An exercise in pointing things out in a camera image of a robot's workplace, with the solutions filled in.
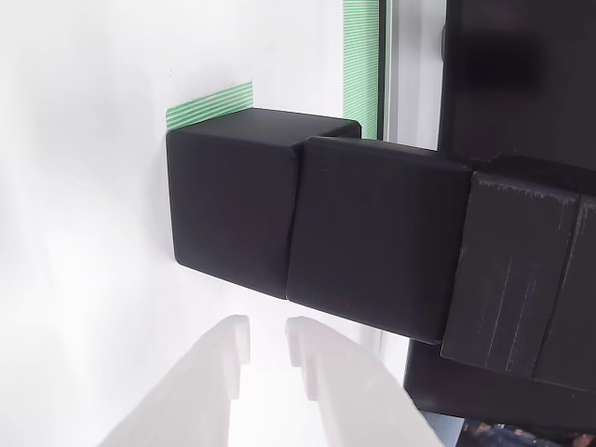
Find black cube with scuff mark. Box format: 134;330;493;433
166;107;363;299

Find green striped square marker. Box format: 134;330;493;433
166;81;256;132

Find green striped edge strip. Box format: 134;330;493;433
342;0;381;140

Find large black panel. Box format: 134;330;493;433
402;0;596;432

